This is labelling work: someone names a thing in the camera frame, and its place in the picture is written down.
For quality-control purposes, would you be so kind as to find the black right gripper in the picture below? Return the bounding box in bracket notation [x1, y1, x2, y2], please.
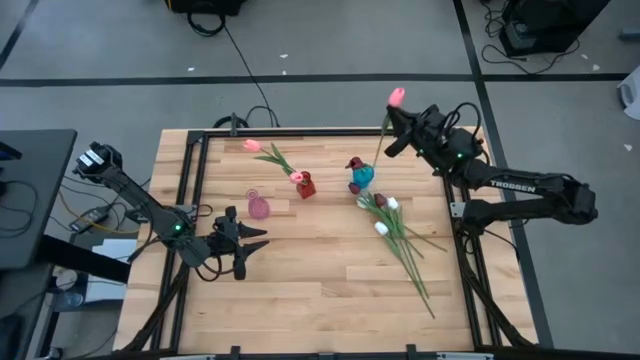
[383, 103, 457, 162]

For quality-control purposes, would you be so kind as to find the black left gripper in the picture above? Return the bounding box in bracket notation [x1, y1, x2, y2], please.
[207, 204, 271, 281]

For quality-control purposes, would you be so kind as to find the purple glass vase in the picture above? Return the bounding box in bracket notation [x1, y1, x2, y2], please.
[245, 188, 272, 221]

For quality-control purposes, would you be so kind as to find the blue glass vase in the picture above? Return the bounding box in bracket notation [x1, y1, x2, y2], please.
[351, 164, 375, 191]

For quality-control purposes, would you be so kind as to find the red glass vase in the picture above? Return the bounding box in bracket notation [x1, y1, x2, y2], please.
[294, 170, 317, 200]

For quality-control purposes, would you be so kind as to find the white sheet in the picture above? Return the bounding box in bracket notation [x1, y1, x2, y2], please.
[84, 237, 137, 305]

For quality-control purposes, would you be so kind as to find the black power adapter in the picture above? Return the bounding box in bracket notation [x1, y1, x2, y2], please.
[69, 207, 112, 232]

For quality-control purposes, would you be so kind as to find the black diagonal bar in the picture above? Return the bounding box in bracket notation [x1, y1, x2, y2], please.
[37, 233, 132, 285]

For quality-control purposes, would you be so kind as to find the black equipment case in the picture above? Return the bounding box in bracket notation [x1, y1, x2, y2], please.
[498, 0, 612, 58]

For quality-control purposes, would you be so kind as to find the dark grey desk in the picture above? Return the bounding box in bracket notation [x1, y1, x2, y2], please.
[0, 128, 79, 271]

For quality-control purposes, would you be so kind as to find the black box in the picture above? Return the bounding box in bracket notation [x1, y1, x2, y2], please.
[164, 0, 247, 16]

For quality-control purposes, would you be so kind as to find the white plastic object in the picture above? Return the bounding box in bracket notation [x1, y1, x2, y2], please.
[617, 64, 640, 121]

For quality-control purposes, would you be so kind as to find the black flat device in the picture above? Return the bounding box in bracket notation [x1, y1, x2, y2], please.
[0, 141, 23, 162]

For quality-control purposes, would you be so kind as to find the black aluminium table frame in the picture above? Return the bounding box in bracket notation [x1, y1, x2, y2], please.
[119, 115, 539, 360]

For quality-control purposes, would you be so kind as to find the black looped cable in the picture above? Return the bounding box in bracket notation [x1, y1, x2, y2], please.
[212, 104, 281, 130]

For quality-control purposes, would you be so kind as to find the long black floor cable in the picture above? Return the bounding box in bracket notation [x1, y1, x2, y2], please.
[219, 22, 281, 129]

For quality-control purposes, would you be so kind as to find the coiled black cable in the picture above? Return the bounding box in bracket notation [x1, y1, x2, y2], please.
[186, 12, 227, 38]

